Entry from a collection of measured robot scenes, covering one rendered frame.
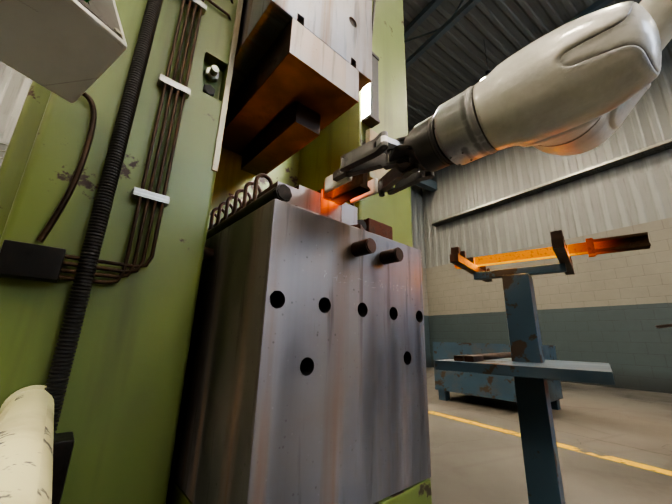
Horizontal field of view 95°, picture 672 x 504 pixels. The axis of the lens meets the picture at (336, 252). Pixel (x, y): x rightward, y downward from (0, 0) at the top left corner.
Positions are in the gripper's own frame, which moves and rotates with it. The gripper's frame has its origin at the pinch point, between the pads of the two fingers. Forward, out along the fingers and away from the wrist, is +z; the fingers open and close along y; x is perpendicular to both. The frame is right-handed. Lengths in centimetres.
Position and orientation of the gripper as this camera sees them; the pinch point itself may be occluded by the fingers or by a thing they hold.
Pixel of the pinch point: (349, 186)
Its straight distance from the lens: 60.3
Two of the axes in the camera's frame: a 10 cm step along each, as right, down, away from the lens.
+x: 0.3, -9.6, 2.7
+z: -6.6, 1.9, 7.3
